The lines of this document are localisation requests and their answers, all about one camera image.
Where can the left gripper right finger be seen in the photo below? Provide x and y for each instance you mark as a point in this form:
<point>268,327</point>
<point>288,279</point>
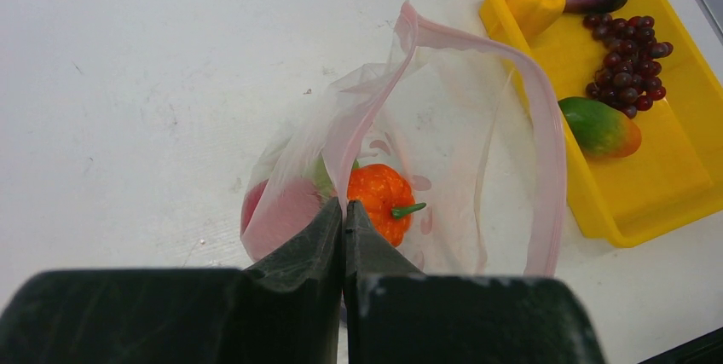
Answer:
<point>397,314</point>

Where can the clear zip top bag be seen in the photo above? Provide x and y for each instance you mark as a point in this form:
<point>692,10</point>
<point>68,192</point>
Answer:
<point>427,114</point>

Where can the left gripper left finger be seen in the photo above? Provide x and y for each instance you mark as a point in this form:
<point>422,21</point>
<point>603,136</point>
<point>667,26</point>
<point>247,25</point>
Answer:
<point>282,309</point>

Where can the green orange mango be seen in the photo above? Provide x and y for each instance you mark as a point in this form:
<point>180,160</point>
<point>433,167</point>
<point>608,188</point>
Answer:
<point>600,131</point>

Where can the small orange pumpkin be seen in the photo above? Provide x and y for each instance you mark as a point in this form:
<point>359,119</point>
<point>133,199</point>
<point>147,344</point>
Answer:
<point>387,198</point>

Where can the red tomato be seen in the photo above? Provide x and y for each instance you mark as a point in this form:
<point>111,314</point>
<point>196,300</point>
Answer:
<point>269,221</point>

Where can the red grape bunch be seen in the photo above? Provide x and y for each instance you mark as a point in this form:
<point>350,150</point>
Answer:
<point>629,78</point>

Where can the green cabbage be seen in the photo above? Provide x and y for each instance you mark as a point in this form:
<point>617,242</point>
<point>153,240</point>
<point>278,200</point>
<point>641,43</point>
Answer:
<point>322,180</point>

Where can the yellow plastic tray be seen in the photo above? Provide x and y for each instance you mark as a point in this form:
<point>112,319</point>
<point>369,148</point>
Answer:
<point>675,177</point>

